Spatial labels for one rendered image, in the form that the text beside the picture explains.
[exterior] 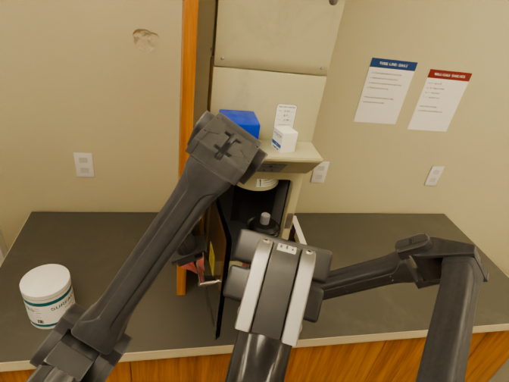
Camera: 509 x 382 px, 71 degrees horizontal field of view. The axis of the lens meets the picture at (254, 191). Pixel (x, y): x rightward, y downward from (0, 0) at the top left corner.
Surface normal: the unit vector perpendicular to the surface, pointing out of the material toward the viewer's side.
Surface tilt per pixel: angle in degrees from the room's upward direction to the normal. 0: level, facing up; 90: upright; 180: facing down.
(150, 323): 0
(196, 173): 70
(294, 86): 90
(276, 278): 44
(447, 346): 40
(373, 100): 90
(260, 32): 90
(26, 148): 90
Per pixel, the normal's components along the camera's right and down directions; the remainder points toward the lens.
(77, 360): 0.54, -0.65
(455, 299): -0.51, -0.79
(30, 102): 0.18, 0.55
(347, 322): 0.14, -0.84
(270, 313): -0.07, -0.26
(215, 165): -0.01, 0.21
